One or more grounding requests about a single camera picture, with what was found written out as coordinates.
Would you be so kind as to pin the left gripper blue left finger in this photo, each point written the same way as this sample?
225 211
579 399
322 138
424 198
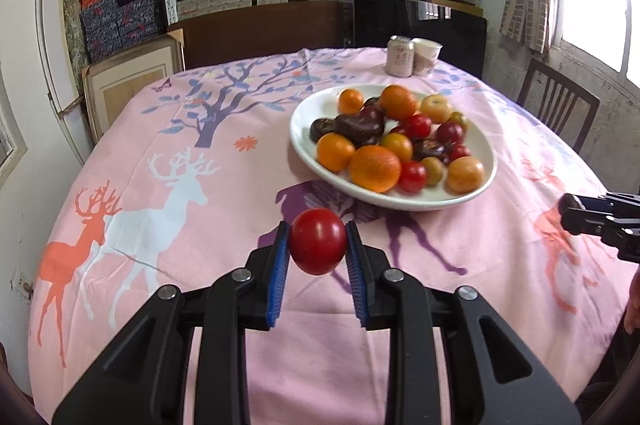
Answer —
140 376

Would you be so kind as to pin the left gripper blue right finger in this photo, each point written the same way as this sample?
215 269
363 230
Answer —
493 377

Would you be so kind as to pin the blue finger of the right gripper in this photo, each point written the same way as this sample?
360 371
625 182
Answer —
570 200
578 221

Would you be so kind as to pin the pale yellow passion fruit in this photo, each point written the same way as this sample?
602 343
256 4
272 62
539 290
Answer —
465 175

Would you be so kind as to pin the small yellow longan fruit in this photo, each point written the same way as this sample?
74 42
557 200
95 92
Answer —
434 169

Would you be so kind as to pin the yellow orange tomato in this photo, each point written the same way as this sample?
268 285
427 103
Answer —
460 119

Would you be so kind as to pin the large dark water chestnut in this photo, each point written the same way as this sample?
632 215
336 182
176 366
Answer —
428 148

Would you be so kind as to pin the pale yellow round fruit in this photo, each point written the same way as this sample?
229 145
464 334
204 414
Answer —
437 108

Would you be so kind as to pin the orange cherry tomato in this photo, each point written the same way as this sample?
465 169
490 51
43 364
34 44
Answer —
399 144
350 101
334 152

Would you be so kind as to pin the large orange mandarin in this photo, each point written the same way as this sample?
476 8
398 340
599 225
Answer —
374 168

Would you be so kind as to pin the dark water chestnut front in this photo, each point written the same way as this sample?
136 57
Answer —
371 102

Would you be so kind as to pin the person's right hand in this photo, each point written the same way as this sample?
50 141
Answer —
631 320

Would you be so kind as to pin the dark wooden chair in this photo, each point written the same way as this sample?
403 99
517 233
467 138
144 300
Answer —
559 99

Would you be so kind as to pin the small red cherry tomato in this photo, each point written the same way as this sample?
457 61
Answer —
317 241

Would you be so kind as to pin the white oval plate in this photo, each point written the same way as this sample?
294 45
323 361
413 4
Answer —
324 105

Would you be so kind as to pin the white paper cup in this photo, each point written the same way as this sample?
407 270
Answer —
426 53

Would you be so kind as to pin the pink beverage can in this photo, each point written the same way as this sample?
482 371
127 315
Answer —
400 56

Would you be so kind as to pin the framed picture leaning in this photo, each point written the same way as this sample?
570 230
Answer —
111 83

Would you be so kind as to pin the dark wooden cabinet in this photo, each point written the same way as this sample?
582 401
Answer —
262 31

